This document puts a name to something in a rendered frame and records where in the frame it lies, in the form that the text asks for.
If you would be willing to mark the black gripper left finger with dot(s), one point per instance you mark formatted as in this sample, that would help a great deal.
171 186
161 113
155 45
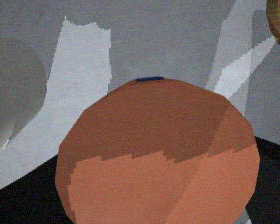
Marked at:
34 198

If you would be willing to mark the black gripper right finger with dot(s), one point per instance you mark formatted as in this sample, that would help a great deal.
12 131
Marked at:
264 205

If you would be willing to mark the brown ring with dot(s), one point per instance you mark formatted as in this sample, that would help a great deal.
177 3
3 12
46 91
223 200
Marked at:
273 15

